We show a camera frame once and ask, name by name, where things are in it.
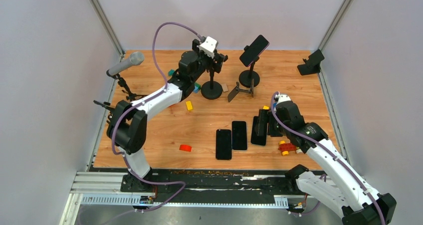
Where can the black round pole stand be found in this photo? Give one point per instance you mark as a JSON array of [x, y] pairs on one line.
[[247, 75]]

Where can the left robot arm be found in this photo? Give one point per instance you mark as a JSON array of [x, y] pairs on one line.
[[127, 126]]

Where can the purple-edged phone on pole stand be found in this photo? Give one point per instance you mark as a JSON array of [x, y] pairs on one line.
[[254, 50]]

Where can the orange red block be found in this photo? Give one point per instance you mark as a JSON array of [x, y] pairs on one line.
[[186, 148]]

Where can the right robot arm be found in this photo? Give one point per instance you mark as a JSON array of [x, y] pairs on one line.
[[351, 197]]

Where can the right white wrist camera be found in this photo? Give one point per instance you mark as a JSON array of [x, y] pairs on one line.
[[279, 98]]

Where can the blue green lego brick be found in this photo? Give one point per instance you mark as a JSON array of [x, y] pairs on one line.
[[197, 88]]

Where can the grey microphone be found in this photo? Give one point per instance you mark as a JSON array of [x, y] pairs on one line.
[[134, 59]]

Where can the teal triangular block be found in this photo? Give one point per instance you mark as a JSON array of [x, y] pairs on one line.
[[171, 72]]

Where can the beige wooden block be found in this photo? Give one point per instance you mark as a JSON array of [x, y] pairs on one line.
[[224, 87]]

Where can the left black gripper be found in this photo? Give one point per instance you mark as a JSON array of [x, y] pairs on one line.
[[217, 67]]

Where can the black desk phone stand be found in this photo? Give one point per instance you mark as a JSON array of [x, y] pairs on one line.
[[312, 65]]

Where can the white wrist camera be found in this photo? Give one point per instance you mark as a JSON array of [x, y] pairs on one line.
[[208, 46], [279, 98]]

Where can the black phone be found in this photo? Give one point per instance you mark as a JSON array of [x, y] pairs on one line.
[[223, 146], [239, 135], [255, 132]]

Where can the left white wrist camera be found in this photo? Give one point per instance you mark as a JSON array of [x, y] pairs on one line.
[[208, 46]]

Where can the yellow wooden block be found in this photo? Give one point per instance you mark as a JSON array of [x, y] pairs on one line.
[[189, 105]]

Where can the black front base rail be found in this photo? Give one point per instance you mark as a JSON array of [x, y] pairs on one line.
[[210, 186]]

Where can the black stand of phone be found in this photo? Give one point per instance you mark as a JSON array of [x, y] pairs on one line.
[[211, 89]]

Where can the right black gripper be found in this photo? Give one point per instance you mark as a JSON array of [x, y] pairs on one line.
[[270, 131]]

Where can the red lego toy car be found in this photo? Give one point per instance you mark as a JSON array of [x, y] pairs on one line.
[[286, 148]]

